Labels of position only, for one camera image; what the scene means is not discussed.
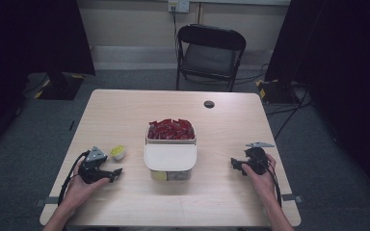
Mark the dark curtain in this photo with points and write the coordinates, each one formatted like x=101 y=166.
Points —
x=29 y=48
x=343 y=64

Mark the small yellow jelly cup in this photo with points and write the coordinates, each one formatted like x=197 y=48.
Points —
x=159 y=175
x=118 y=152

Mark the person's right hand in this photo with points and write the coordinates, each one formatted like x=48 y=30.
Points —
x=263 y=184

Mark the person's left hand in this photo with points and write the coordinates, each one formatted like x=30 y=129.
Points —
x=77 y=192

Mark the pile of red packets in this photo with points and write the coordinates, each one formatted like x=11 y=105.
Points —
x=171 y=129

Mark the grey tape strip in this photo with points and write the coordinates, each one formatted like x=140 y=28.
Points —
x=291 y=197
x=48 y=201

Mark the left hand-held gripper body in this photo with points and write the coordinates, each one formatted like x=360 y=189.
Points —
x=92 y=166

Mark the black folding chair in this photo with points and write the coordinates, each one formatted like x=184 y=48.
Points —
x=210 y=54

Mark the white wall outlet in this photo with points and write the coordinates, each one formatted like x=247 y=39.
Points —
x=179 y=5

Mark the black stand base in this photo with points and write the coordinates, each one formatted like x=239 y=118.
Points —
x=62 y=86
x=276 y=91

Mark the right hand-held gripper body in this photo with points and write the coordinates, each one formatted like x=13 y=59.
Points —
x=256 y=160

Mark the white storage box with lid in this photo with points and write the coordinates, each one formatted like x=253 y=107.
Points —
x=170 y=157

